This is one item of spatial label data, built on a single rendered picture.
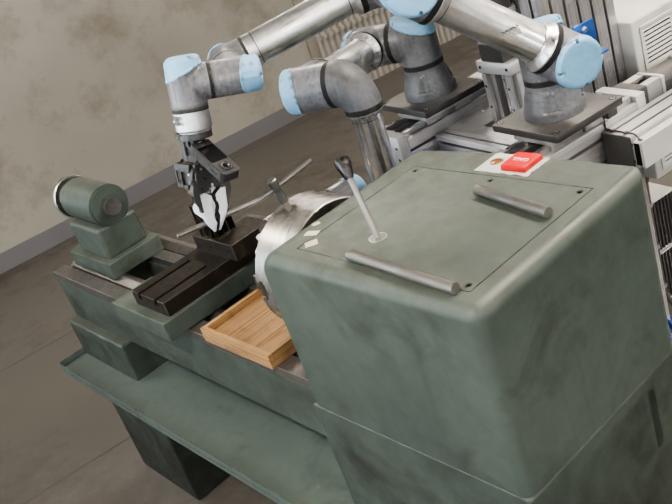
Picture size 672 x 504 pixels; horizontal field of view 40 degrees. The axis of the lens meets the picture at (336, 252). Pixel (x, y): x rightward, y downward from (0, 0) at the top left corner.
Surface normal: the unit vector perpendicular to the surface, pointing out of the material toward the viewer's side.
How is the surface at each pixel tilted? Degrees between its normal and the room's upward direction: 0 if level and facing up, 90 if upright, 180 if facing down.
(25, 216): 90
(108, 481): 0
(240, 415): 0
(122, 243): 90
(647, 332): 90
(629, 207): 90
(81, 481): 0
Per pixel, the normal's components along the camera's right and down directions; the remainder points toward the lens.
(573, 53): 0.35, 0.41
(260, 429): -0.30, -0.85
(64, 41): 0.52, 0.24
